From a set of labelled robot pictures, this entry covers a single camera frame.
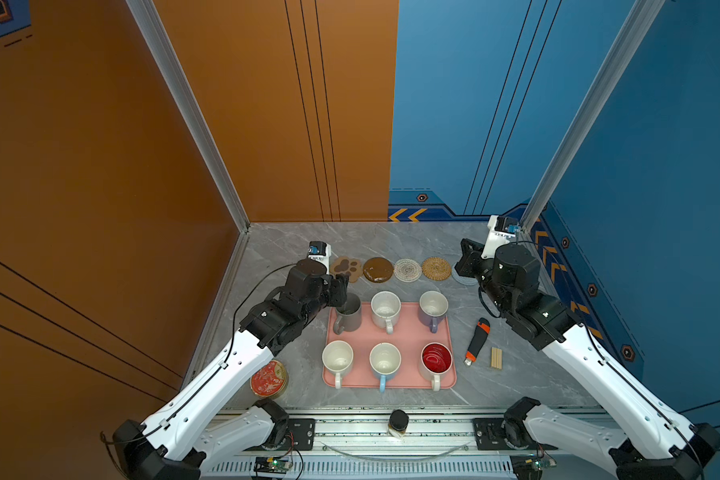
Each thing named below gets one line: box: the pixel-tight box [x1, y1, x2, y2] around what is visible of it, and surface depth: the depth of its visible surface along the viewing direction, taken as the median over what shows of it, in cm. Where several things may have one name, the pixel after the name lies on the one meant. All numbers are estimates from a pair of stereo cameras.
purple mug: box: [418, 290, 449, 333], surface depth 91 cm
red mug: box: [420, 342, 453, 392], surface depth 80 cm
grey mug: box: [334, 292, 362, 335], surface depth 87 cm
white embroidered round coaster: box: [393, 258, 422, 283], surface depth 107 cm
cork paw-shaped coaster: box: [330, 256, 363, 283], surface depth 108 cm
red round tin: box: [249, 359, 289, 399], surface depth 81 cm
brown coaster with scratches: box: [363, 257, 394, 283], surface depth 108 cm
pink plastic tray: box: [322, 302, 457, 389], surface depth 85 cm
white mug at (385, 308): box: [370, 290, 402, 335], surface depth 90 cm
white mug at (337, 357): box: [321, 340, 354, 390], surface depth 80 cm
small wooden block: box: [490, 347, 503, 370], surface depth 86 cm
